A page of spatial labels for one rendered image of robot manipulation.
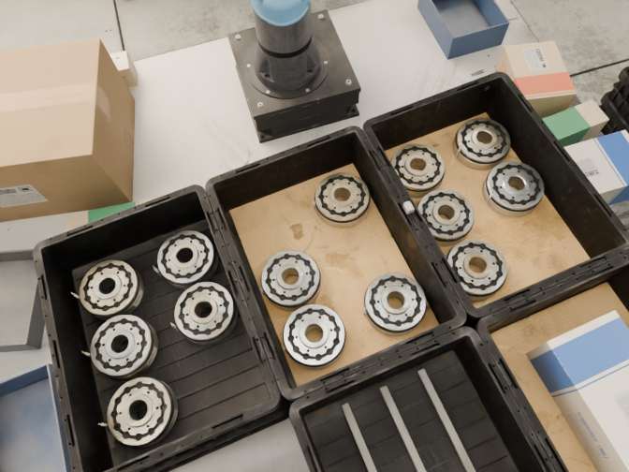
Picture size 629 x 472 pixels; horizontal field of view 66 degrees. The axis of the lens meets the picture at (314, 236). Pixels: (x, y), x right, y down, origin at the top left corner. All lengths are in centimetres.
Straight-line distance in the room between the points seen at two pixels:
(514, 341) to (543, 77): 64
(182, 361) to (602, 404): 64
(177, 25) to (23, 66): 143
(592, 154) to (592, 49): 146
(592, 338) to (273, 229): 55
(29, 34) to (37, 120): 175
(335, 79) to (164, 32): 153
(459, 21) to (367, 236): 74
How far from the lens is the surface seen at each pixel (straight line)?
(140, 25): 264
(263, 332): 75
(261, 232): 92
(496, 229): 95
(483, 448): 85
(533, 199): 97
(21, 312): 118
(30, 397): 112
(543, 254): 96
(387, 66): 132
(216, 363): 86
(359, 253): 89
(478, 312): 78
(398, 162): 95
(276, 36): 104
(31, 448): 110
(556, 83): 127
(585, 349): 83
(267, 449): 96
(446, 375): 85
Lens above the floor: 165
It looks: 65 degrees down
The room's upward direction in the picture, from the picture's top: 6 degrees counter-clockwise
